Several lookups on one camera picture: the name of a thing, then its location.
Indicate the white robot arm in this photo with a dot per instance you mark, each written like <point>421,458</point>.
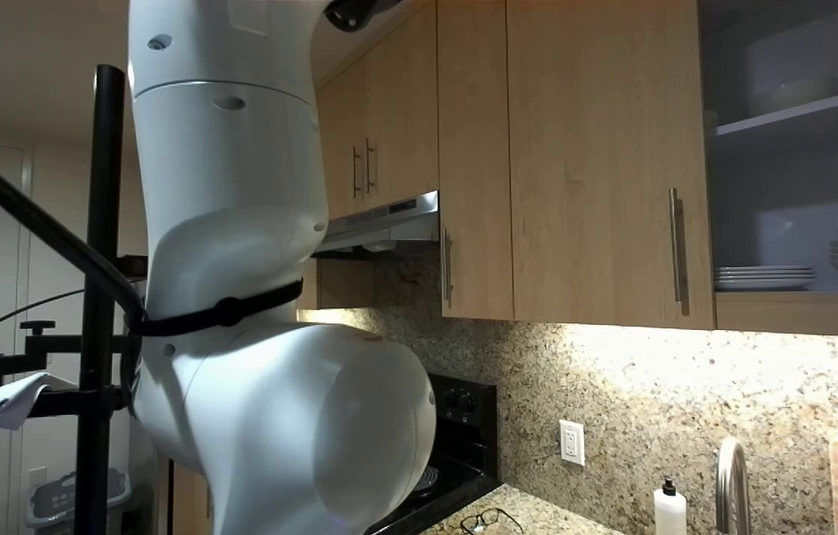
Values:
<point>230,168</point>

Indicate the narrow wooden cabinet door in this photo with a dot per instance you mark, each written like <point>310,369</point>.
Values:
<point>481,149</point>

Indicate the wide wooden cabinet door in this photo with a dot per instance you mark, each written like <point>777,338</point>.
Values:
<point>600,149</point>

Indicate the steel range hood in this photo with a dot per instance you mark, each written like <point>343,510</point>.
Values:
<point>390,226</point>

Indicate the black electric stove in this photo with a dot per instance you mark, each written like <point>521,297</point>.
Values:
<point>464,418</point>

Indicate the black stand pole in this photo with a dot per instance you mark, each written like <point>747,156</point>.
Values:
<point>102,248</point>

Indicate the stack of white plates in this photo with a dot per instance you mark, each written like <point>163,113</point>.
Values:
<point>765,277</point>

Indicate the white soap dispenser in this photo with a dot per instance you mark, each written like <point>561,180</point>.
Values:
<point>670,510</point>

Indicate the black stand crossbar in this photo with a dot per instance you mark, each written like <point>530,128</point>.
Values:
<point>72,346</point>
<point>83,403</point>

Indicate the steel kitchen faucet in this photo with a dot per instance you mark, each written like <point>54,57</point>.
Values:
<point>732,485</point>

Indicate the white paper tag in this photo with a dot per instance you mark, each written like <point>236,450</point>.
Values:
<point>20,403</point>

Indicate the grey laundry basket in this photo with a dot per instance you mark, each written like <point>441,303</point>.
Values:
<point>57,500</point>

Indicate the white wall outlet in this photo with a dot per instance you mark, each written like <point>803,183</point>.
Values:
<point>573,445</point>

